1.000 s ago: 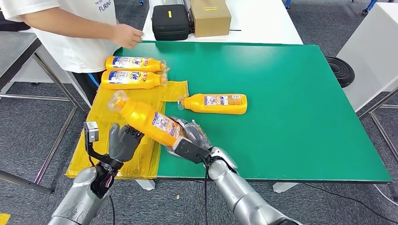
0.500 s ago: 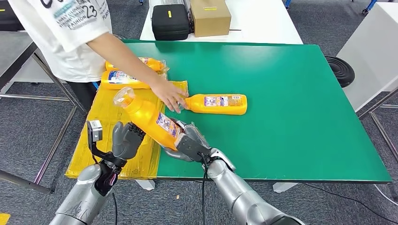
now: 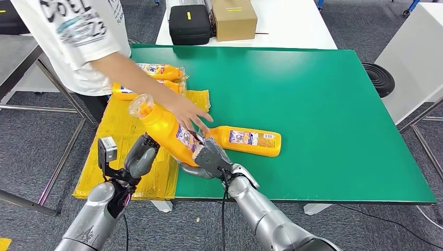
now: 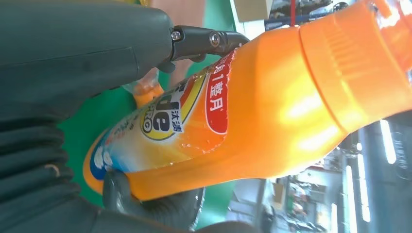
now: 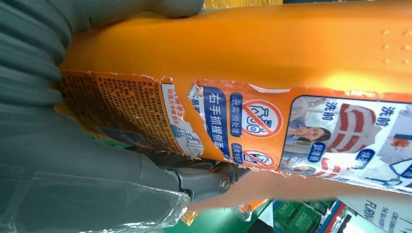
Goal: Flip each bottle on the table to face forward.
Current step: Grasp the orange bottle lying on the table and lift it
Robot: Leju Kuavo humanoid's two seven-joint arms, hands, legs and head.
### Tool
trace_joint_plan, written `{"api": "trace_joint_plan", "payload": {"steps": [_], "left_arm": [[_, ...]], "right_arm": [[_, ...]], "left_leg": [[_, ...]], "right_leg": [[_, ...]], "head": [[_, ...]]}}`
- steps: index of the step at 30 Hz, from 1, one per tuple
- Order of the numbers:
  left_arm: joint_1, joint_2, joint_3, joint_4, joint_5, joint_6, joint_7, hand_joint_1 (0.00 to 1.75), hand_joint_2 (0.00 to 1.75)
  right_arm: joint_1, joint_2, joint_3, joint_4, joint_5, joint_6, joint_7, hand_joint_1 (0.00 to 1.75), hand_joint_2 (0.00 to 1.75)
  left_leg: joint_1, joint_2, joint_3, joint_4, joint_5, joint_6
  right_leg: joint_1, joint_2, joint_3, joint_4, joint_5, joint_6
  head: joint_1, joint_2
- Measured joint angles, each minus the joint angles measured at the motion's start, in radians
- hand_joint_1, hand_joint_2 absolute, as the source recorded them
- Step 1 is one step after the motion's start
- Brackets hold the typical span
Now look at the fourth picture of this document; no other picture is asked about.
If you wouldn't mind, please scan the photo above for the orange detergent bottle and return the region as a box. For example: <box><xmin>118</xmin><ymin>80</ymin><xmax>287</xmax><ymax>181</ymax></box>
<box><xmin>83</xmin><ymin>0</ymin><xmax>412</xmax><ymax>201</ymax></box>
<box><xmin>123</xmin><ymin>68</ymin><xmax>165</xmax><ymax>108</ymax></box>

